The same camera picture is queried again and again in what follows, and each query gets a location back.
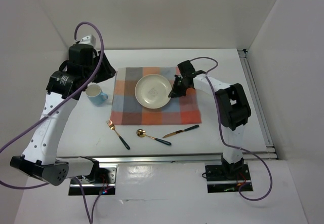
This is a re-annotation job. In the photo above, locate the light blue mug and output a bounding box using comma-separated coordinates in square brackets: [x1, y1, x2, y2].
[85, 84, 108, 106]

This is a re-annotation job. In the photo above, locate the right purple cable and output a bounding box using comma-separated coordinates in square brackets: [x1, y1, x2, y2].
[189, 56, 273, 201]

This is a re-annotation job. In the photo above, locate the gold fork green handle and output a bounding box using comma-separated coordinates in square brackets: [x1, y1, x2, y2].
[106, 120, 131, 150]

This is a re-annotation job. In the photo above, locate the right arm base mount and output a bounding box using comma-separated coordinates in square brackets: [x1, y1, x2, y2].
[201, 164, 253, 193]

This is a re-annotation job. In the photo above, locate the gold spoon green handle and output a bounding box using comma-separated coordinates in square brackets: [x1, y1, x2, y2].
[136, 129, 172, 146]

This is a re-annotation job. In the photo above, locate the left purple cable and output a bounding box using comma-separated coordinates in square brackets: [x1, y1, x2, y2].
[0, 21, 112, 223]

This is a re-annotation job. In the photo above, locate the aluminium side rail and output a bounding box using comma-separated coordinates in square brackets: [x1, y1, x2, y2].
[237, 49, 278, 159]

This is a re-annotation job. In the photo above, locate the checkered orange blue cloth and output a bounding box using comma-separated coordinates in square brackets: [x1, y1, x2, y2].
[110, 67, 201, 125]

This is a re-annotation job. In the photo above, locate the purple cable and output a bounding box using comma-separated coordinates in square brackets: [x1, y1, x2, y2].
[189, 56, 273, 201]
[0, 21, 112, 223]

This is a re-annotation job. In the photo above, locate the gold knife green handle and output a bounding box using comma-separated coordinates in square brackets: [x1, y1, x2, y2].
[163, 125, 199, 138]

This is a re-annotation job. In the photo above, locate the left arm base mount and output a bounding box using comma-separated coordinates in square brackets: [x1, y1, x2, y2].
[77, 164, 117, 196]

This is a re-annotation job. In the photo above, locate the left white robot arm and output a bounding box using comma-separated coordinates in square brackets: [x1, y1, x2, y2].
[10, 43, 115, 186]

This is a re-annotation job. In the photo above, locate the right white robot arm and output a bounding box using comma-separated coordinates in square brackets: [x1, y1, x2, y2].
[168, 60, 251, 179]

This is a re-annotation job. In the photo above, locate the cream ceramic plate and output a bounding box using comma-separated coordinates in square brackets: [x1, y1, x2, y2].
[134, 74, 172, 109]

